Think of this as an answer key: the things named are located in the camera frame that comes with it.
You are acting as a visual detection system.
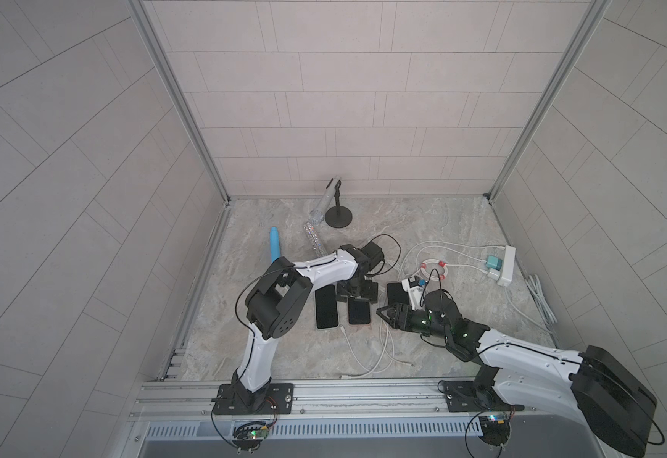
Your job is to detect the white charging cable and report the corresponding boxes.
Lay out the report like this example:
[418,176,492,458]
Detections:
[337,323,417,380]

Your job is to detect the phone with pink case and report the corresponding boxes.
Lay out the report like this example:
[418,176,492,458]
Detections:
[348,298,371,326]

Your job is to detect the phone with grey case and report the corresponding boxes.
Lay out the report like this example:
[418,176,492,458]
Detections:
[314,284,339,330]

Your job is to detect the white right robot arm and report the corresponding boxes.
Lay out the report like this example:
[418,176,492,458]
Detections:
[377,289,657,457]

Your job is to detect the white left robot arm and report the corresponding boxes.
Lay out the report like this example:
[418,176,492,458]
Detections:
[232,242,385,410]

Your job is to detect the glittery silver microphone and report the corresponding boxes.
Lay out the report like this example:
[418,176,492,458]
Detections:
[303,221,329,258]

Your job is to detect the black microphone stand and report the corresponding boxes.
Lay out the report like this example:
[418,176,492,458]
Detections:
[325,181,353,229]

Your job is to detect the white silver microphone in stand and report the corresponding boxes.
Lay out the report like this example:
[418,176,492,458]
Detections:
[309,176,340,225]

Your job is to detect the blue microphone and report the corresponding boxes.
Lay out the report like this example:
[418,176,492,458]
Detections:
[270,227,281,263]

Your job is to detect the teal charger plug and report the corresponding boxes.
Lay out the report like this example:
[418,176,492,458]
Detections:
[485,255,503,271]

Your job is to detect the white power strip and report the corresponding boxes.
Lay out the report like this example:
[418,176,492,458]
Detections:
[497,245,516,287]

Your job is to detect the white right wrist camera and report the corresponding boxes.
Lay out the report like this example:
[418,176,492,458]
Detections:
[401,276,427,310]

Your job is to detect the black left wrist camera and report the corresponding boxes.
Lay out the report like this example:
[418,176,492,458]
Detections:
[359,242,384,274]

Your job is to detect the coiled white cable red ties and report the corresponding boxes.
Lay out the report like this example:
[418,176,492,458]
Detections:
[396,240,506,281]

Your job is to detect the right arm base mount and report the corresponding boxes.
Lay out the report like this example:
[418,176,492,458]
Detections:
[438,380,524,413]

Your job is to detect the white power strip cord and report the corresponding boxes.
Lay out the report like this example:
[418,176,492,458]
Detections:
[507,273,559,330]

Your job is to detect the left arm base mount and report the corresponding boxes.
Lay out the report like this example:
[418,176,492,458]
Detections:
[213,383,295,416]

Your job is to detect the aluminium front rail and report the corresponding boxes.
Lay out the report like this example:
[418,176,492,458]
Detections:
[118,377,598,456]

